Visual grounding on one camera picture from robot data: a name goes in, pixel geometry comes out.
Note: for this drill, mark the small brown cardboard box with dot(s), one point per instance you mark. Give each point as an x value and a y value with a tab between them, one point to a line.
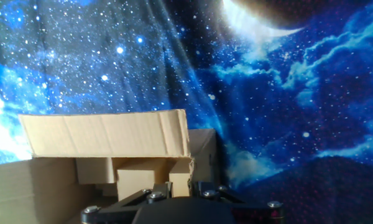
94	171
140	180

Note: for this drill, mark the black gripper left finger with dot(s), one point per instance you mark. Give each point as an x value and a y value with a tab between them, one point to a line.
127	202

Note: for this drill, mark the blue galaxy print cloth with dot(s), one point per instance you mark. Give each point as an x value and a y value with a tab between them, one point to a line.
267	93

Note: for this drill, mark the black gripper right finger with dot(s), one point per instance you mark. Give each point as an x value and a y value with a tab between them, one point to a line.
255	211

